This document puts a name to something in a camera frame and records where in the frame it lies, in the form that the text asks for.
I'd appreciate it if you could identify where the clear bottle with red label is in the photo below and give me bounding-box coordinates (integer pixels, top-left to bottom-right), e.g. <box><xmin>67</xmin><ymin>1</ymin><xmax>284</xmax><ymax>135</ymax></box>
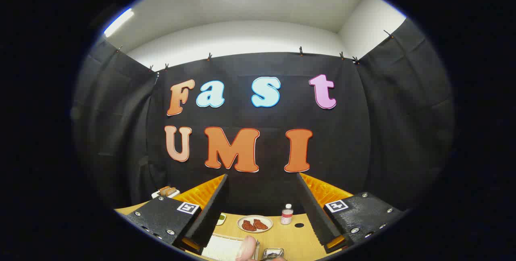
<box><xmin>281</xmin><ymin>203</ymin><xmax>294</xmax><ymax>225</ymax></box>

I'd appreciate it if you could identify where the beige plate with meat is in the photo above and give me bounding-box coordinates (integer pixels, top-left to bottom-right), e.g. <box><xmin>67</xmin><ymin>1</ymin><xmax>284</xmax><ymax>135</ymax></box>
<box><xmin>237</xmin><ymin>215</ymin><xmax>273</xmax><ymax>234</ymax></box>

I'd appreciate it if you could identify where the white drain tray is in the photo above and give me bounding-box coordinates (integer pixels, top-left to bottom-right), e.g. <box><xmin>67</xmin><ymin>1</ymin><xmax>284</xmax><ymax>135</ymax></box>
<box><xmin>202</xmin><ymin>236</ymin><xmax>244</xmax><ymax>261</ymax></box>

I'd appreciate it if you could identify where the metal wire basket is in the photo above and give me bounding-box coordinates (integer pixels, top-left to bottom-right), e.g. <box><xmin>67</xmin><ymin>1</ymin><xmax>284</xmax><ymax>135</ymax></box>
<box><xmin>262</xmin><ymin>247</ymin><xmax>285</xmax><ymax>261</ymax></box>

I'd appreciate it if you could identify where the white toaster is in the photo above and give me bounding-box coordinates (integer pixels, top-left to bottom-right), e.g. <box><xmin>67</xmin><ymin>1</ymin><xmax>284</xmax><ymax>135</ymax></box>
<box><xmin>152</xmin><ymin>188</ymin><xmax>181</xmax><ymax>199</ymax></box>

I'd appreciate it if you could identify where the white wire dish rack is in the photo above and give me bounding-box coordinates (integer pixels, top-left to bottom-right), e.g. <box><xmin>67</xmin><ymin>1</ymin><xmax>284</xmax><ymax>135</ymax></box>
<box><xmin>201</xmin><ymin>233</ymin><xmax>260</xmax><ymax>261</ymax></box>

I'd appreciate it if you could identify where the black backdrop cloth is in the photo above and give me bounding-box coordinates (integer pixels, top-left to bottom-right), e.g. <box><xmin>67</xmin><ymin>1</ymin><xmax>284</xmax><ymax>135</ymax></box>
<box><xmin>73</xmin><ymin>19</ymin><xmax>456</xmax><ymax>217</ymax></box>

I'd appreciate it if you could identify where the pink plate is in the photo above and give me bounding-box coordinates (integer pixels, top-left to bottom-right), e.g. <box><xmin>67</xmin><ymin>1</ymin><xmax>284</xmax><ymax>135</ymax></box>
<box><xmin>235</xmin><ymin>235</ymin><xmax>257</xmax><ymax>261</ymax></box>

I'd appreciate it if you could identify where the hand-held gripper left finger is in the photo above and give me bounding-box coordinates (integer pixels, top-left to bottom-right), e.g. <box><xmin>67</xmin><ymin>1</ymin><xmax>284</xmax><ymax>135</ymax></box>
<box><xmin>125</xmin><ymin>174</ymin><xmax>229</xmax><ymax>254</ymax></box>

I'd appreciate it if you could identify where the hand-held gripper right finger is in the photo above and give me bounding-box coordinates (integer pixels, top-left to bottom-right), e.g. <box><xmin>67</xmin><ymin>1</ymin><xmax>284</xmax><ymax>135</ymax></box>
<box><xmin>297</xmin><ymin>172</ymin><xmax>404</xmax><ymax>255</ymax></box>

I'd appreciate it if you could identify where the long ceiling light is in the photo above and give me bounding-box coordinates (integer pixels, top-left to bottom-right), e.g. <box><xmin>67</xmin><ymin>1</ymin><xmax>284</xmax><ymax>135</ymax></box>
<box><xmin>104</xmin><ymin>8</ymin><xmax>134</xmax><ymax>38</ymax></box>

